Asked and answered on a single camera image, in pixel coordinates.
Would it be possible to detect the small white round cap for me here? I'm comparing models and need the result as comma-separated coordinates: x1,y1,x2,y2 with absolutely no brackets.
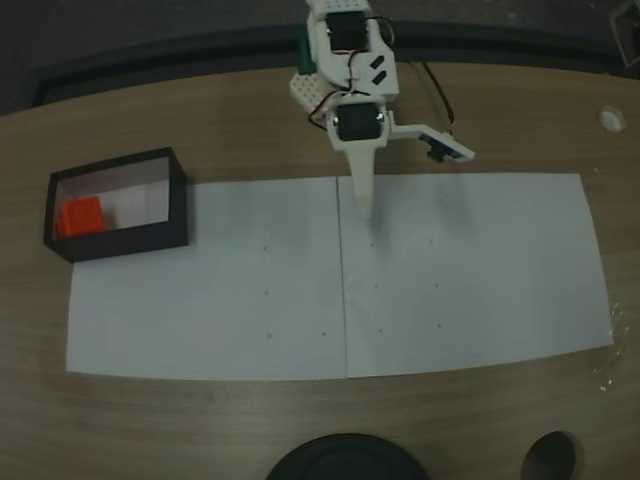
599,105,626,134

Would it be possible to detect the brown open box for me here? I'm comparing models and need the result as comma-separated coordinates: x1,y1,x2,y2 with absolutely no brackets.
43,147,190,264

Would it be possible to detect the black cable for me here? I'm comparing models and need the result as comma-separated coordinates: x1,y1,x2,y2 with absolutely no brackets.
408,58,457,137

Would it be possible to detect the white paper sheet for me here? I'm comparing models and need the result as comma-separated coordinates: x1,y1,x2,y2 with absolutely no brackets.
337,172,615,379
66,177,349,383

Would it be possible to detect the black round object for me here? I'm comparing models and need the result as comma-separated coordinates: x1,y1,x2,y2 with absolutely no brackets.
264,433,432,480

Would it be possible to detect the dark metal frame object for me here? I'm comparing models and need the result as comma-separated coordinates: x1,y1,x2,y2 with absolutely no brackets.
609,0,640,69

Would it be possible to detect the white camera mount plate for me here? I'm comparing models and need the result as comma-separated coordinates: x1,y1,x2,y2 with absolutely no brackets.
389,122,475,164

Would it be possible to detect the orange cube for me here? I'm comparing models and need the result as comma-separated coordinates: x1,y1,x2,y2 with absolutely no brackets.
54,196,109,239

